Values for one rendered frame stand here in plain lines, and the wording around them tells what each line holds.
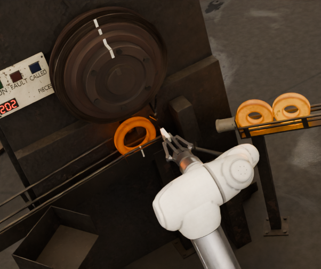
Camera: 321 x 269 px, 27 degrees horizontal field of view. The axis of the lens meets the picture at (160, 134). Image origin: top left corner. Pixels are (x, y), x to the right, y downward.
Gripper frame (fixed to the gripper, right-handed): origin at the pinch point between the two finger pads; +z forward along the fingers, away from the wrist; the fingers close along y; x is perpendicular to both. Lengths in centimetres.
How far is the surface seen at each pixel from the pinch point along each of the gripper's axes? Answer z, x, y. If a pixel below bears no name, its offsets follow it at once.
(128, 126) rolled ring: 6.8, 7.7, -12.7
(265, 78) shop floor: 90, -83, 98
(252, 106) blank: -11.7, 3.4, 36.0
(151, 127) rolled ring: 6.3, 1.8, -3.5
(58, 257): -20, -13, -62
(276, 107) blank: -17.3, 2.4, 44.0
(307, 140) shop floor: 25, -77, 84
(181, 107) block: 6.0, 5.0, 11.6
